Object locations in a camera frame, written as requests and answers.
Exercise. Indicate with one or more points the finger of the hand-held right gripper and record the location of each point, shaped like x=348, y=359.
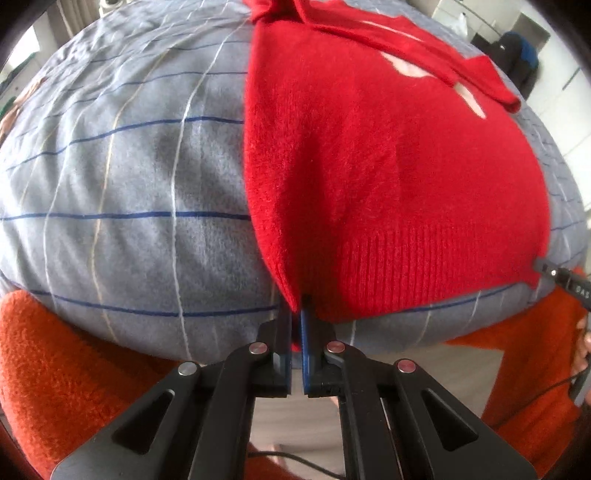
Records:
x=551, y=271

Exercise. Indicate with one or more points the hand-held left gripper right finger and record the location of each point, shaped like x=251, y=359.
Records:
x=305, y=341

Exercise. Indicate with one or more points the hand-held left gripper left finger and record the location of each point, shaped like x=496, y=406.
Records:
x=287, y=341

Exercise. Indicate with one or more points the red knitted sweater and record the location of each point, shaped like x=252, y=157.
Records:
x=369, y=184

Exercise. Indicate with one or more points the person's right hand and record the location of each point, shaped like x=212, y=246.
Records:
x=582, y=346

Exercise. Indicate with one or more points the blue cloth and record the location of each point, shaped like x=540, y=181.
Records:
x=530, y=53

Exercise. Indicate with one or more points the grey checked bed cover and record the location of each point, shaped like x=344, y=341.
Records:
x=115, y=184

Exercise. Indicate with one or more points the orange fleece jacket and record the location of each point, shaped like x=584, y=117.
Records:
x=46, y=369

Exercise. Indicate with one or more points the white plastic bag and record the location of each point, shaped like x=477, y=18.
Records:
x=460, y=25

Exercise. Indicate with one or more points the white cabinet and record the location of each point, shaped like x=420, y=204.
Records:
x=485, y=16

